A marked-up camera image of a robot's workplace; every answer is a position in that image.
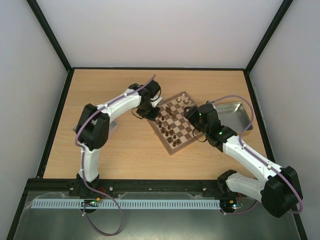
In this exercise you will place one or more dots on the pile of dark chess pieces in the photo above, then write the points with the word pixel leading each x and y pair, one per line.
pixel 170 112

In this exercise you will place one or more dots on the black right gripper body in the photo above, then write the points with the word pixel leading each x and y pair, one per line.
pixel 191 113

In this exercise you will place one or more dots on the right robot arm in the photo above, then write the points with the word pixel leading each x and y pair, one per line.
pixel 276 187

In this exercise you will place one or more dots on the gold tin box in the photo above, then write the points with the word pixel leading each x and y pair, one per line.
pixel 233 115

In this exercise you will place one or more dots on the white chess piece row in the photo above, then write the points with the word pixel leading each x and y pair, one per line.
pixel 184 101

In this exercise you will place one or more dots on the light blue cable duct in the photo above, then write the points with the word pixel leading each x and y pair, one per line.
pixel 128 204

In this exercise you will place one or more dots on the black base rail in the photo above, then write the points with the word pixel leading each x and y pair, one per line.
pixel 206 188

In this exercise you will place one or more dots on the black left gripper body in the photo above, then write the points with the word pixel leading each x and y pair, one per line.
pixel 149 113

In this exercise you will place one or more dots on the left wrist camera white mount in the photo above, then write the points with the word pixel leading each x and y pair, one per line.
pixel 156 101

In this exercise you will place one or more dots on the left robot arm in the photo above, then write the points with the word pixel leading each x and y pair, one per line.
pixel 92 130

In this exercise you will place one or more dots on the silver tin lid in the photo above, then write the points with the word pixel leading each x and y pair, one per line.
pixel 112 125

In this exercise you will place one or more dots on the wooden chess board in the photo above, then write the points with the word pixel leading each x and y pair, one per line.
pixel 178 128

